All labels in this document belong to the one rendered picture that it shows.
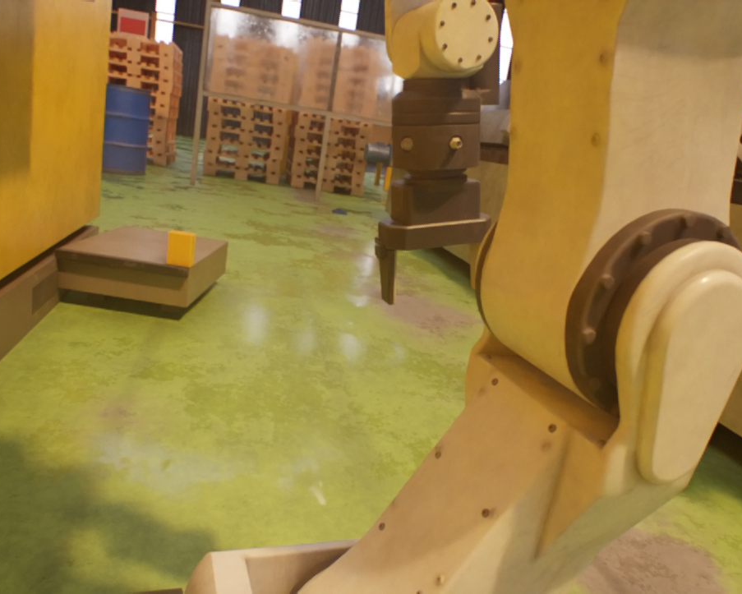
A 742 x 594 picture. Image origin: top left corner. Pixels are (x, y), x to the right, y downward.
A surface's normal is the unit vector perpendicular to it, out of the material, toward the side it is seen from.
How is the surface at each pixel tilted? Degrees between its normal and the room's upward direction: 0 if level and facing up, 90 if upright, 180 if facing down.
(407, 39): 101
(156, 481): 0
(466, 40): 90
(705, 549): 0
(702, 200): 90
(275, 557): 90
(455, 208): 90
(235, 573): 0
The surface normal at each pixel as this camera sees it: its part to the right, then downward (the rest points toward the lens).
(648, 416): -0.43, 0.33
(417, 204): 0.33, 0.29
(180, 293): 0.00, 0.25
